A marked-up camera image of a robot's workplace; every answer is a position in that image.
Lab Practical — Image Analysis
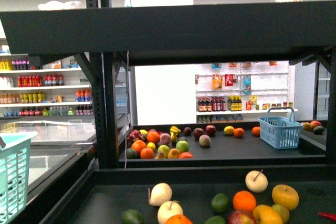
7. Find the light teal shopping basket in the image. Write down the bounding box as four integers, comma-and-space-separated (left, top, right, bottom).
1, 131, 38, 223

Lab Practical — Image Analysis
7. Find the white grocery shelf right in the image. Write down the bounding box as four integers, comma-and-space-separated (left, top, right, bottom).
195, 61, 295, 123

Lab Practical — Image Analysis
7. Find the white drinks shelf left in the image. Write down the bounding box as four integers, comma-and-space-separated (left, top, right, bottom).
0, 53, 94, 118

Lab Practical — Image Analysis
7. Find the far fruit pile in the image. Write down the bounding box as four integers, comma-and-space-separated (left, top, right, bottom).
124, 125, 245, 159

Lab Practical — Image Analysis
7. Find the white pear left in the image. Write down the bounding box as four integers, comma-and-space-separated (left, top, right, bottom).
148, 183, 173, 207

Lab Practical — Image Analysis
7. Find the white pear front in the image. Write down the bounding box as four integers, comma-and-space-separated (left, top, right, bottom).
157, 200, 184, 224

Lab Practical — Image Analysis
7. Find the blue shopping basket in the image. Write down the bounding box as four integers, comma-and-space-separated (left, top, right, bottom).
258, 107, 303, 150

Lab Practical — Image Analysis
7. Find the dark green lime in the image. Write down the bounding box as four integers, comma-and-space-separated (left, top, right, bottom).
211, 193, 229, 214

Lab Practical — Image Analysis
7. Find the glass freezer chest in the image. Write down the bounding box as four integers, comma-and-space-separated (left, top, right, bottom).
0, 113, 127, 185

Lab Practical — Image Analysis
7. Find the white pear with stem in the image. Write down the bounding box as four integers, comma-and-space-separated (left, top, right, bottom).
245, 169, 268, 193

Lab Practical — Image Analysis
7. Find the large orange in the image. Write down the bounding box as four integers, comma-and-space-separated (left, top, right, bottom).
165, 214, 193, 224

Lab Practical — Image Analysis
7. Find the green avocado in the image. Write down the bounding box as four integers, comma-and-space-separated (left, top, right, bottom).
121, 209, 144, 224

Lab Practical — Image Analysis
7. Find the orange mandarin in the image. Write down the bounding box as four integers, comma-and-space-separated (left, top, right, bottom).
233, 190, 257, 214

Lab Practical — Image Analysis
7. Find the green lime front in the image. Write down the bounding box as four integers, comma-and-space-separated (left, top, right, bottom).
204, 216, 226, 224

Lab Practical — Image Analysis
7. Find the red apple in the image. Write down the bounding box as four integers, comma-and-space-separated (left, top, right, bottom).
228, 210, 256, 224

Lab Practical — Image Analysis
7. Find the olive green kiwi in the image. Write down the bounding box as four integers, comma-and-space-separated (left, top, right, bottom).
272, 204, 290, 223

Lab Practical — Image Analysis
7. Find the red chili pepper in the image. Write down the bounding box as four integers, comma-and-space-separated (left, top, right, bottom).
318, 212, 336, 221

